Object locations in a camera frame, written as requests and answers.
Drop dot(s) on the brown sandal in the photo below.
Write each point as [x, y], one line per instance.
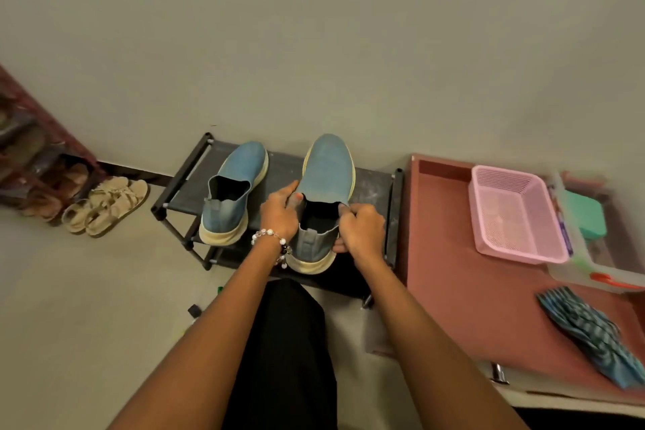
[73, 180]
[43, 206]

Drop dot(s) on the blue striped cloth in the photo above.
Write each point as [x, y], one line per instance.
[594, 336]

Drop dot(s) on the pink plastic basket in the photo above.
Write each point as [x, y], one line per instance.
[514, 215]

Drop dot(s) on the black trousers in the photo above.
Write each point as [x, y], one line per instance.
[287, 359]

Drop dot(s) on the dark shoe rack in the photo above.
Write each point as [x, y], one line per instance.
[30, 152]

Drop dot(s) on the person's right fingers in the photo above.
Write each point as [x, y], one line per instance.
[343, 227]

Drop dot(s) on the person's right hand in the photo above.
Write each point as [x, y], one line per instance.
[364, 232]

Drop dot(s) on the person's left thumb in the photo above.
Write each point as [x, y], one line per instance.
[288, 189]

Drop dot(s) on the red table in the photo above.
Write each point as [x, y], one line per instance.
[504, 293]

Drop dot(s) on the person's left hand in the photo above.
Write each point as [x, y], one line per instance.
[278, 217]

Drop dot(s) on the person's right forearm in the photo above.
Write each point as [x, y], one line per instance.
[428, 349]

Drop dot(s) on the clear plastic storage box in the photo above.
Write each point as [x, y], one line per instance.
[599, 253]

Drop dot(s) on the green plastic box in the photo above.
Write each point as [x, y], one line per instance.
[587, 215]

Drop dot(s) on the blue slip-on shoe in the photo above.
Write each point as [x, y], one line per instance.
[233, 193]
[322, 193]

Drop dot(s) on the black shoe rack bench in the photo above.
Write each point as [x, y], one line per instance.
[282, 177]

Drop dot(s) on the person's left forearm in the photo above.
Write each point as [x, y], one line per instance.
[201, 339]

